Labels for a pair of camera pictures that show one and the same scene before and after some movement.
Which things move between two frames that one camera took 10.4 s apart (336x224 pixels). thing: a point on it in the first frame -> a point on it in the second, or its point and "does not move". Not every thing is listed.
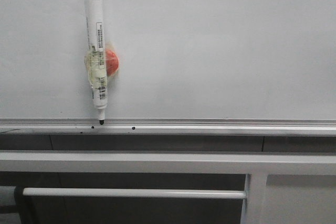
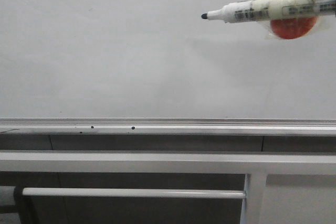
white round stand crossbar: [134, 192] does not move
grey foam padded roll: [7, 195] does not move
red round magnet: [112, 62] -> [293, 28]
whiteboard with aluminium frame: [224, 53] does not move
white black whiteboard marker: [95, 61] -> [296, 2]
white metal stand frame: [256, 166] does not move
